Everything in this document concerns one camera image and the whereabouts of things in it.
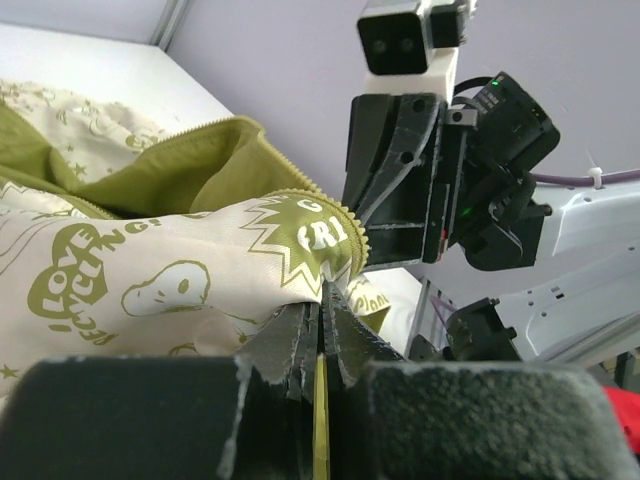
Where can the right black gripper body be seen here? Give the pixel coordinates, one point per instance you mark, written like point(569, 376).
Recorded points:
point(459, 121)

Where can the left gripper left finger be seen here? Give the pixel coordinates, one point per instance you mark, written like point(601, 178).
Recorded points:
point(243, 416)

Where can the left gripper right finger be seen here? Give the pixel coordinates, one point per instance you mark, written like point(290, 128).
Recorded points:
point(390, 418)

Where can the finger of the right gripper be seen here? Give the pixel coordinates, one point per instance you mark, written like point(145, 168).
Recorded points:
point(390, 163)

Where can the cream green printed jacket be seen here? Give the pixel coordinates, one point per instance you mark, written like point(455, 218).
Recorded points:
point(118, 238)

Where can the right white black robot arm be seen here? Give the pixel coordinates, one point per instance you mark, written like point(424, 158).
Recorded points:
point(508, 218)

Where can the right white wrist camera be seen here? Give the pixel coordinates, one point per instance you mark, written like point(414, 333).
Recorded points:
point(412, 46)

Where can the right aluminium corner post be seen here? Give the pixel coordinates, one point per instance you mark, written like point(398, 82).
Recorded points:
point(170, 20)

